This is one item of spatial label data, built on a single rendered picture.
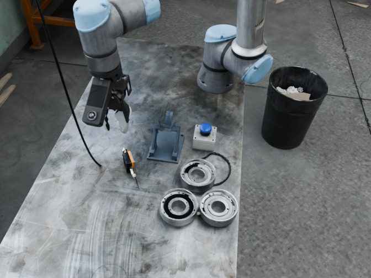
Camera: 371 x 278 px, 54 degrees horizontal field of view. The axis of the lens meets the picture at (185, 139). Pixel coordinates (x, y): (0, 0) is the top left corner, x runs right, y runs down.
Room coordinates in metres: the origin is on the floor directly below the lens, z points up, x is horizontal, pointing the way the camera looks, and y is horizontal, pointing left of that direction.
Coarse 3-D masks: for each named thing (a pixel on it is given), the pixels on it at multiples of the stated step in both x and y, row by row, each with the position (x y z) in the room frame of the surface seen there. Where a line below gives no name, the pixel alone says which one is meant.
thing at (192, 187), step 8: (192, 160) 0.73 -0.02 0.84; (200, 160) 0.73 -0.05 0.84; (192, 168) 0.70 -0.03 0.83; (200, 168) 0.70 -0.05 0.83; (208, 168) 0.71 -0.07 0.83; (192, 176) 0.69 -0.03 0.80; (184, 184) 0.64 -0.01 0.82; (192, 184) 0.63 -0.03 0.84; (208, 184) 0.64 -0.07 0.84; (200, 192) 0.64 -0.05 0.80
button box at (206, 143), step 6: (198, 126) 0.87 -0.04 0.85; (198, 132) 0.84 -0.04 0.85; (210, 132) 0.84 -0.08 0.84; (198, 138) 0.81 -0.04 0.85; (204, 138) 0.81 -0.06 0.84; (210, 138) 0.82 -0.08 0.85; (198, 144) 0.81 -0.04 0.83; (204, 144) 0.81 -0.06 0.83; (210, 144) 0.80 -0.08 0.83; (204, 150) 0.81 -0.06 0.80; (210, 150) 0.80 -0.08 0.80
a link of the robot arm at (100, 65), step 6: (84, 54) 0.69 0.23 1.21; (114, 54) 0.69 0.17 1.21; (90, 60) 0.68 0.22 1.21; (96, 60) 0.67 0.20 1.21; (102, 60) 0.67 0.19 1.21; (108, 60) 0.68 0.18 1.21; (114, 60) 0.69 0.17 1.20; (90, 66) 0.68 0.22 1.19; (96, 66) 0.67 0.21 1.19; (102, 66) 0.67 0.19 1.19; (108, 66) 0.68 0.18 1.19; (114, 66) 0.69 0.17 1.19; (102, 72) 0.68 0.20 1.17
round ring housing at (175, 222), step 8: (168, 192) 0.60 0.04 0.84; (176, 192) 0.61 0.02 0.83; (184, 192) 0.61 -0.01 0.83; (160, 200) 0.57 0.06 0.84; (176, 200) 0.58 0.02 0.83; (184, 200) 0.58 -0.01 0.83; (192, 200) 0.59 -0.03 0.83; (160, 208) 0.55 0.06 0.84; (168, 208) 0.56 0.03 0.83; (184, 208) 0.58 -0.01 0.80; (192, 216) 0.53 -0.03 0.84; (176, 224) 0.51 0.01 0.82; (184, 224) 0.52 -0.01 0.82
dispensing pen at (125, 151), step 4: (124, 148) 0.77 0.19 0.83; (124, 152) 0.75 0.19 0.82; (124, 156) 0.72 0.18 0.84; (128, 156) 0.72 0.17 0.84; (124, 160) 0.72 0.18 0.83; (128, 160) 0.71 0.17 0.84; (124, 164) 0.72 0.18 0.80; (128, 164) 0.69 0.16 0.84; (128, 168) 0.69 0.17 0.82; (132, 168) 0.69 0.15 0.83; (128, 172) 0.69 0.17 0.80; (132, 172) 0.68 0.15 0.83; (132, 176) 0.66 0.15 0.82; (136, 180) 0.65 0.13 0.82
